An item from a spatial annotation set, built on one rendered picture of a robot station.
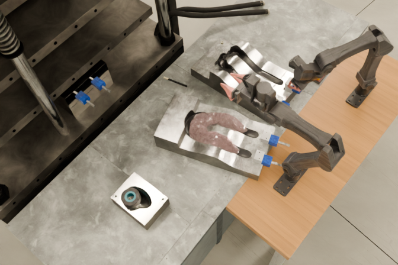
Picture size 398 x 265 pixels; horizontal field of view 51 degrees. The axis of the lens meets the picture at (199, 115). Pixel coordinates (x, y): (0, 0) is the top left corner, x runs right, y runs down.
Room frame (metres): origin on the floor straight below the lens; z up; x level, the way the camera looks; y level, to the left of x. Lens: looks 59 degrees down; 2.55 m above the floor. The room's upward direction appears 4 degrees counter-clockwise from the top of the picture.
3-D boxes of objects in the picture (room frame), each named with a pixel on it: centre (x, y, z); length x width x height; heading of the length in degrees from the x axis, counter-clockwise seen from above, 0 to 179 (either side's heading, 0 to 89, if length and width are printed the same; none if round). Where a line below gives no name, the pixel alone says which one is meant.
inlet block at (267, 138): (0.87, -0.34, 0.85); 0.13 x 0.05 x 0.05; 65
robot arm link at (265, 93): (0.84, -0.27, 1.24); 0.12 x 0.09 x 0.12; 45
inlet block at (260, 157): (0.77, -0.30, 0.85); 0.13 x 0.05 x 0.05; 65
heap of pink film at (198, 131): (0.93, -0.08, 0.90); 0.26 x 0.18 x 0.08; 65
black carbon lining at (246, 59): (1.23, -0.25, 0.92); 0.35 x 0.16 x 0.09; 48
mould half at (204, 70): (1.25, -0.25, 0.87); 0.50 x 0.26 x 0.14; 48
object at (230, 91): (0.95, -0.14, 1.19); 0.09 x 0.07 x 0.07; 45
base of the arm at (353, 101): (1.14, -0.82, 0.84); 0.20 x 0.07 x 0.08; 135
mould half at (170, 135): (0.93, -0.07, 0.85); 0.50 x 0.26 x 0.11; 65
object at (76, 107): (1.38, 0.71, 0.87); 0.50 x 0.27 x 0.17; 48
